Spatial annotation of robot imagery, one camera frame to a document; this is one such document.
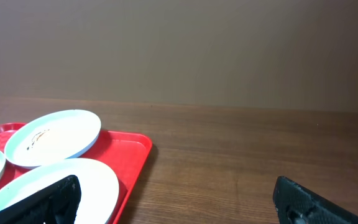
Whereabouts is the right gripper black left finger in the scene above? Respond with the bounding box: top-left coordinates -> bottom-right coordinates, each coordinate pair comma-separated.
0,175 -> 81,224

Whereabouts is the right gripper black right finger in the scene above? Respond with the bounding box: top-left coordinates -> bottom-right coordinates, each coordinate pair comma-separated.
273,176 -> 358,224

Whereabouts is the red plastic tray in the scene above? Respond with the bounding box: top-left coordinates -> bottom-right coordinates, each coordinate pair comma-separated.
0,123 -> 153,224

